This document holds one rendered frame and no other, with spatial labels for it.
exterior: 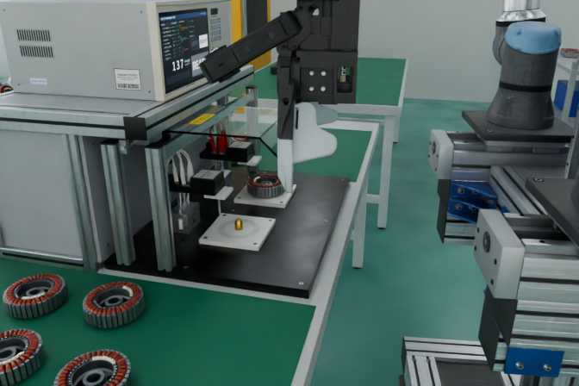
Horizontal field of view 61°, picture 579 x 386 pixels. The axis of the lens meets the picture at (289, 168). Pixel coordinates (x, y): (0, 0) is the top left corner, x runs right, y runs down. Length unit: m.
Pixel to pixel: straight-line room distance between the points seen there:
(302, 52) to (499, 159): 0.85
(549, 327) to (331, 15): 0.60
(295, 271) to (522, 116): 0.63
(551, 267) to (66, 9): 1.04
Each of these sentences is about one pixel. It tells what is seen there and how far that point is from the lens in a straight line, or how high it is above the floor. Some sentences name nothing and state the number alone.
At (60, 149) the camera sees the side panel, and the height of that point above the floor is 1.03.
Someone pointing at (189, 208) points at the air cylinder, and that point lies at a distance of 1.26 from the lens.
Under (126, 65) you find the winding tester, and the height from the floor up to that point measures 1.19.
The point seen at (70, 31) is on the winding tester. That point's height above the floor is 1.26.
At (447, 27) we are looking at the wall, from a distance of 6.38.
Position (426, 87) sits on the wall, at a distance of 6.47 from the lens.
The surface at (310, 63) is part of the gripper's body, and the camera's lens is 0.50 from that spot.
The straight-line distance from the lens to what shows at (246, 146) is 1.40.
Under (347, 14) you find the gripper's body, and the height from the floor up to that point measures 1.32.
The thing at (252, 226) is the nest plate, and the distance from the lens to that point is 1.25.
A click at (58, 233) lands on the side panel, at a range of 1.22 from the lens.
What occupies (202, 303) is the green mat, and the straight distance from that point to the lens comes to 1.04.
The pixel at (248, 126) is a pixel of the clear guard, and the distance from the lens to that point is 1.07.
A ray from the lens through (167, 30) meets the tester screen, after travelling 1.12.
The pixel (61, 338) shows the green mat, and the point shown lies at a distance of 1.03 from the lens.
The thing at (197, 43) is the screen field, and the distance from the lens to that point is 1.26.
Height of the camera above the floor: 1.35
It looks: 21 degrees down
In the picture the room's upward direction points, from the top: straight up
